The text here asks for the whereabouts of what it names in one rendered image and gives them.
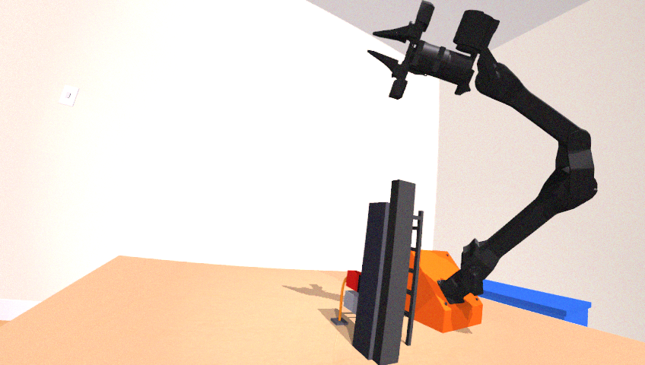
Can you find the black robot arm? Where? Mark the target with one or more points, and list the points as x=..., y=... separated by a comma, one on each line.
x=570, y=185

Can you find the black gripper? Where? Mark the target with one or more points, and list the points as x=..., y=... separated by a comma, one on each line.
x=427, y=59

